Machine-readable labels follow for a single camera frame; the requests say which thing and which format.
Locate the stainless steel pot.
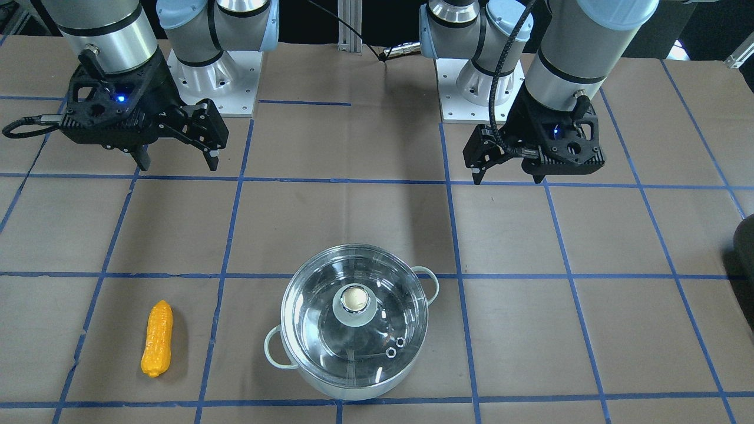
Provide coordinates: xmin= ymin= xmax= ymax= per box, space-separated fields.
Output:
xmin=263 ymin=243 xmax=440 ymax=402

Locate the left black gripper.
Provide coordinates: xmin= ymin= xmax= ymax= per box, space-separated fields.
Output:
xmin=463 ymin=88 xmax=606 ymax=185

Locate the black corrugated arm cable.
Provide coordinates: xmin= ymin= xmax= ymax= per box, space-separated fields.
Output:
xmin=490 ymin=0 xmax=538 ymax=160

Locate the aluminium frame post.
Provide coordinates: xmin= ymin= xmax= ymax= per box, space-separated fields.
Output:
xmin=337 ymin=0 xmax=363 ymax=55

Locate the yellow plastic corn cob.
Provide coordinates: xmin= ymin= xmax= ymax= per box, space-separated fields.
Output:
xmin=141 ymin=300 xmax=173 ymax=378

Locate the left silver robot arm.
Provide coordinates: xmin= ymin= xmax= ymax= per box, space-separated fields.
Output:
xmin=419 ymin=1 xmax=658 ymax=185

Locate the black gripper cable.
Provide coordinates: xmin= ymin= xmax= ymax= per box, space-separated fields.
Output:
xmin=2 ymin=115 xmax=64 ymax=140

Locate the glass pot lid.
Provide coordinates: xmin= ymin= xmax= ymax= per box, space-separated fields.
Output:
xmin=280 ymin=244 xmax=429 ymax=382

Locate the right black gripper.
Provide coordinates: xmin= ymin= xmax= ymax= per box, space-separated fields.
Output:
xmin=60 ymin=49 xmax=229 ymax=172

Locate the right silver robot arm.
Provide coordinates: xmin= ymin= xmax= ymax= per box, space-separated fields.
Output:
xmin=23 ymin=1 xmax=280 ymax=171

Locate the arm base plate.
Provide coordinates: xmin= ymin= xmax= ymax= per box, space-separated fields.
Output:
xmin=167 ymin=50 xmax=264 ymax=118
xmin=435 ymin=58 xmax=524 ymax=125

